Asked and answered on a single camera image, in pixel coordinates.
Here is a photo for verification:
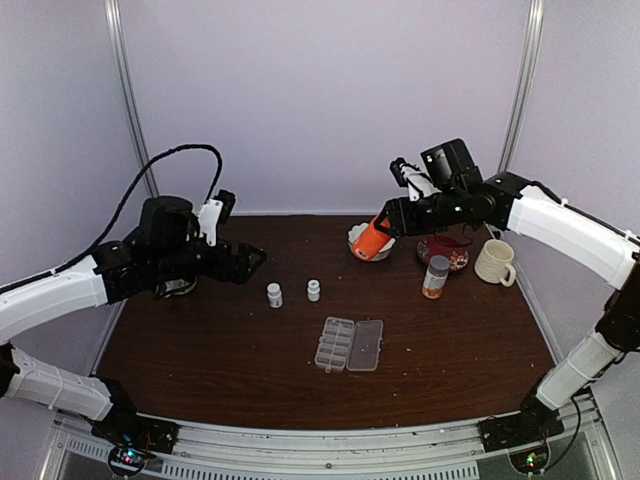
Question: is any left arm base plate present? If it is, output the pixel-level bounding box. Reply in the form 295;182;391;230
89;412;179;454

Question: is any small white pill bottle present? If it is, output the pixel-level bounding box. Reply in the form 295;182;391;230
307;279;321;302

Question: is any aluminium frame post right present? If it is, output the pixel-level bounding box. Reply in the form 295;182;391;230
497;0;545;173

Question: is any cream ribbed ceramic mug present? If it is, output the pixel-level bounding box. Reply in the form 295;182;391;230
474;239;516;287

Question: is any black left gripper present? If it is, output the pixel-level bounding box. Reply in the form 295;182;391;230
152;236;268;285

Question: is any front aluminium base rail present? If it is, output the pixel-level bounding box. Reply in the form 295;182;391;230
39;384;616;480

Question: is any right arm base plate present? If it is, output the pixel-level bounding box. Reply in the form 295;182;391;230
477;412;565;453

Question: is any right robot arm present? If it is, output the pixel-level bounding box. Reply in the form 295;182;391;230
376;139;639;442

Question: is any aluminium frame post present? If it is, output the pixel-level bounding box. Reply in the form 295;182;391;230
104;0;150;168
497;0;545;173

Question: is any black camera cable left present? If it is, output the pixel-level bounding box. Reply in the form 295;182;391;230
49;143;224;276

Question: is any red floral saucer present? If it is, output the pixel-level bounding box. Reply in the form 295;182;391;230
416;234;471;272

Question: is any white fluted ceramic bowl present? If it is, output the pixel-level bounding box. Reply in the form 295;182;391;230
348;223;395;262

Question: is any aluminium frame post left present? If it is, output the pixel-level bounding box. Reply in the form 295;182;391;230
104;0;150;168

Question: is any grey capped vitamin bottle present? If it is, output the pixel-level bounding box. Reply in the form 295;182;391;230
422;255;450;300

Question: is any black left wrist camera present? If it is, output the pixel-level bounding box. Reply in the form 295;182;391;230
197;189;236;247

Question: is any orange pill bottle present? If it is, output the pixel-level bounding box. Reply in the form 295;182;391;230
351;216;394;262

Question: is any clear plastic pill organizer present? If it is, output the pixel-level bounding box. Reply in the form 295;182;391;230
314;317;384;373

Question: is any floral mug yellow inside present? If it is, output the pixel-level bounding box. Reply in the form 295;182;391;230
154;278;197;300

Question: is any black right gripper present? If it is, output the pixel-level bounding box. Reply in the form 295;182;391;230
374;187;466;239

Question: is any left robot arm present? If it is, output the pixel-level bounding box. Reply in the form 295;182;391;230
1;190;267;444

